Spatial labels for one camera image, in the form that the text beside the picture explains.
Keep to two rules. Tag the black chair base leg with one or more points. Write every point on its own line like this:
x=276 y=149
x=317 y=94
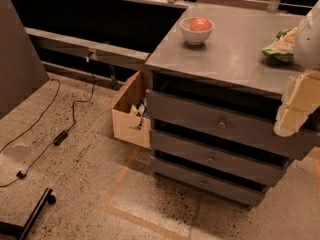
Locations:
x=21 y=232

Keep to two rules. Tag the middle grey drawer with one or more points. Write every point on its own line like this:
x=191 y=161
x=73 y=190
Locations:
x=196 y=152

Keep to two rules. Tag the red apple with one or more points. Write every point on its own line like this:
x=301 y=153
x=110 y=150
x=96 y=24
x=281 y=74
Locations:
x=200 y=24

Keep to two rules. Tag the green yellow chip bag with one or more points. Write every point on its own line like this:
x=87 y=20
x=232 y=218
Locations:
x=282 y=46

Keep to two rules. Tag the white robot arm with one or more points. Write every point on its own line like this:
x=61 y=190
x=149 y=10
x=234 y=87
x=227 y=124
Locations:
x=306 y=49

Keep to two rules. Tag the grey metal railing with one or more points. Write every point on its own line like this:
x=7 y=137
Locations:
x=89 y=50

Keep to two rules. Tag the grey drawer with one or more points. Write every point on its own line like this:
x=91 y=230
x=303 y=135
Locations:
x=196 y=152
x=226 y=124
x=211 y=184

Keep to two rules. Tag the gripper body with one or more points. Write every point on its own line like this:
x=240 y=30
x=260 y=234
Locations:
x=308 y=40

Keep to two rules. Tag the white ceramic bowl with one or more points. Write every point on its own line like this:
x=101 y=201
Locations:
x=193 y=37

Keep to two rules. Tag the top grey drawer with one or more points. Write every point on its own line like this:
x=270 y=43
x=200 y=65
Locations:
x=226 y=124

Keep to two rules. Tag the bottom grey drawer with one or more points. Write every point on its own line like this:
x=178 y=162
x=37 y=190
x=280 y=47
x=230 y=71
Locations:
x=211 y=184

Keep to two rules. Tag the grey drawer cabinet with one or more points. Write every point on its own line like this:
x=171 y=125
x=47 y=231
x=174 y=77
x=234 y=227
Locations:
x=228 y=71

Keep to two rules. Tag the cardboard box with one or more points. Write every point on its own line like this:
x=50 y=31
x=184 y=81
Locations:
x=128 y=123

